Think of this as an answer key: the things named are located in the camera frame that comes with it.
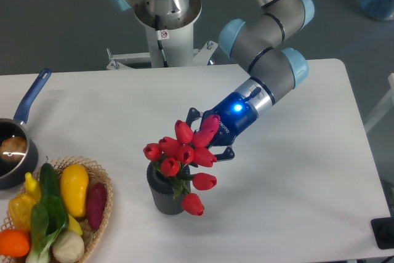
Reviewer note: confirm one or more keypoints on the brown meat patty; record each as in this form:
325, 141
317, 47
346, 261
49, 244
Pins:
13, 149

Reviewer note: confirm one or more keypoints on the dark grey ribbed vase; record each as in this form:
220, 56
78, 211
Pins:
162, 191

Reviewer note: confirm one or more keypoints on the yellow banana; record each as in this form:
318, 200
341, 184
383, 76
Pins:
73, 225

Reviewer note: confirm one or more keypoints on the purple sweet potato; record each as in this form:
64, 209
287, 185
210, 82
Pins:
96, 201

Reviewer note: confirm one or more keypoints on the green cucumber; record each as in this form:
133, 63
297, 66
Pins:
48, 181

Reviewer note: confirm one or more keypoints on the yellow squash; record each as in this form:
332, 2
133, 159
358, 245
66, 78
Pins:
73, 187

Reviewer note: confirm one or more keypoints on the orange fruit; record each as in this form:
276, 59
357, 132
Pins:
15, 243

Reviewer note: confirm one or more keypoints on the white frame at right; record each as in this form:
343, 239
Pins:
381, 108

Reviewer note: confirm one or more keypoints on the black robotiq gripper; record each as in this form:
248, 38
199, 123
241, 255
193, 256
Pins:
236, 114

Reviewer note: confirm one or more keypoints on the red tulip bouquet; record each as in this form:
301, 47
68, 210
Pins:
172, 157

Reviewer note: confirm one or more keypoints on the green bok choy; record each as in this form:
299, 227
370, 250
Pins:
48, 219

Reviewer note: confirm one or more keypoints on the beige garlic bulb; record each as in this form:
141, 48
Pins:
68, 247

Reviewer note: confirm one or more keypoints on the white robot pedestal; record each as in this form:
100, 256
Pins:
169, 30

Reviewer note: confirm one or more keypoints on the blue handled saucepan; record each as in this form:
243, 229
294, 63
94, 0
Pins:
13, 173

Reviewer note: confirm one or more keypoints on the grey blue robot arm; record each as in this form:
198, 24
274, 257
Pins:
272, 73

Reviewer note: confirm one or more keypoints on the black device at edge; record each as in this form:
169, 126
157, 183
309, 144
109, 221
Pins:
383, 232

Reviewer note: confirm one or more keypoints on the yellow bell pepper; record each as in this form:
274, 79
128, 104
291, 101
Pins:
20, 208

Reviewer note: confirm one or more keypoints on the small yellow pepper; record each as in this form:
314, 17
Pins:
32, 187

